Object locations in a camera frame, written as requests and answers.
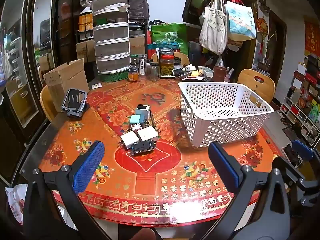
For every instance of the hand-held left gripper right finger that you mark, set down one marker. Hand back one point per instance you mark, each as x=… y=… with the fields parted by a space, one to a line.
x=223 y=168

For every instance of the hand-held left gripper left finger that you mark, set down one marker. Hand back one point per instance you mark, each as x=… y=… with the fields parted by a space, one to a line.
x=88 y=168

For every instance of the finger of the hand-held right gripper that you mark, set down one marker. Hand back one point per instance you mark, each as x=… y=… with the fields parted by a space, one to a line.
x=303 y=150

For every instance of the white perforated plastic basket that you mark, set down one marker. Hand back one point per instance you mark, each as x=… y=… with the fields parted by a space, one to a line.
x=217 y=120

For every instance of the white plug charger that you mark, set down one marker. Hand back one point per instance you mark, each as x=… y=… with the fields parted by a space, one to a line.
x=130 y=140
x=148 y=134

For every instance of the black toy car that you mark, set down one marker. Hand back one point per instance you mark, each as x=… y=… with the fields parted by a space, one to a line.
x=143 y=148

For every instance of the cartoon cat print charger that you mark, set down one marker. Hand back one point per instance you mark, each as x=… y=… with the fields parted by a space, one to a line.
x=135 y=126

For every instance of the light teal charger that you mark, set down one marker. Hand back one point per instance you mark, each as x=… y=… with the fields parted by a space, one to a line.
x=135 y=118

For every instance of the white and grey charger cube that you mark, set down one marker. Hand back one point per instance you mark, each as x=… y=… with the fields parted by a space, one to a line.
x=143 y=112

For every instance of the person's left hand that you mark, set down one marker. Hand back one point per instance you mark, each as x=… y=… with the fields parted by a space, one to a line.
x=144 y=235

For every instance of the white cube shelf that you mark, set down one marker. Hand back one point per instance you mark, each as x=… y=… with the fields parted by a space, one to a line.
x=300 y=120

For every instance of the black phone stand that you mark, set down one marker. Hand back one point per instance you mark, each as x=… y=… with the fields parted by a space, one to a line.
x=74 y=103

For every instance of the red floral tablecloth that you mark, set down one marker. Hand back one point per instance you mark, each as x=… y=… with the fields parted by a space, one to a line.
x=155 y=187

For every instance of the wooden chair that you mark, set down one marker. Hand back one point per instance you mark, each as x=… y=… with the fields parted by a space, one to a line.
x=181 y=57
x=47 y=102
x=258 y=82

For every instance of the white and red plastic bag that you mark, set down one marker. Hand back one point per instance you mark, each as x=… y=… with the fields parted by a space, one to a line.
x=16 y=202

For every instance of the small white card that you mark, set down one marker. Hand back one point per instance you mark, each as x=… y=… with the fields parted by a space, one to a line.
x=96 y=85

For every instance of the open cardboard box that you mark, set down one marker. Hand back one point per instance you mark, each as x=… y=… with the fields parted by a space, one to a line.
x=60 y=80

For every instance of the brown cylindrical container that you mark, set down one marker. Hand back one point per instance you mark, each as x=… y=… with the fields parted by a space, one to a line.
x=219 y=73

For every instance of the potted orchid plant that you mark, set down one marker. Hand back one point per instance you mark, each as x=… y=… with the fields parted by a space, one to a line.
x=265 y=62

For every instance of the orange jam jar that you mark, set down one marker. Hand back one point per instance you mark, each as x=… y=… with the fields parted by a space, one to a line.
x=133 y=75

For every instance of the clear plastic bag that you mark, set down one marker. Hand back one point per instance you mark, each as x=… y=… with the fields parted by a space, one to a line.
x=220 y=62

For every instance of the dark glass door cabinet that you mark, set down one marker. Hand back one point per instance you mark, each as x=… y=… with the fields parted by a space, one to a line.
x=17 y=80

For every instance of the white bottle with black label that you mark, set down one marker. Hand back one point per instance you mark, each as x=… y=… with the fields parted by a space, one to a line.
x=142 y=67

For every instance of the empty clear glass jar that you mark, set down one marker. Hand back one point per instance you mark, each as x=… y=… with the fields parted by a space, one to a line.
x=154 y=72

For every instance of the brown cardboard box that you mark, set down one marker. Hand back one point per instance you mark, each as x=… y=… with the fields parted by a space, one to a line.
x=85 y=51
x=137 y=45

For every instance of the red lid pickle jar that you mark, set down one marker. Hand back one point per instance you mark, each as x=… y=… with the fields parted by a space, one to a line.
x=166 y=66

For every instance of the tiered mesh food cover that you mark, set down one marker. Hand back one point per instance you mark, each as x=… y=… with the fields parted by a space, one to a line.
x=112 y=40

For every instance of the round red ornament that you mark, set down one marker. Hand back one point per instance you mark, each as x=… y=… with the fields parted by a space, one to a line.
x=262 y=25

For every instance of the white canvas tote bag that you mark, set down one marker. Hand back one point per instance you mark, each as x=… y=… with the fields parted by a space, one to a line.
x=213 y=30

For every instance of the light blue printed tote bag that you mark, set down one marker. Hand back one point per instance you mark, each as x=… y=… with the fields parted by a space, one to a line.
x=241 y=22

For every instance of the green shopping bag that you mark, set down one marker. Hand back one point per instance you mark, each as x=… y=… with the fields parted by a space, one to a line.
x=170 y=36

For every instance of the orange canister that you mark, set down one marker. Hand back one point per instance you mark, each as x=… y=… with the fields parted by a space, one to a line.
x=85 y=21

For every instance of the black hanging bag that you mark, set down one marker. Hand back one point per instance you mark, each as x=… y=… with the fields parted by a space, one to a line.
x=190 y=7

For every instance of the black fabric cover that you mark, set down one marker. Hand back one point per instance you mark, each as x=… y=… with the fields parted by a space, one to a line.
x=137 y=5

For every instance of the red wall hanging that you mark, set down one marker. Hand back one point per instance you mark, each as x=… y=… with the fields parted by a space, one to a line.
x=312 y=36

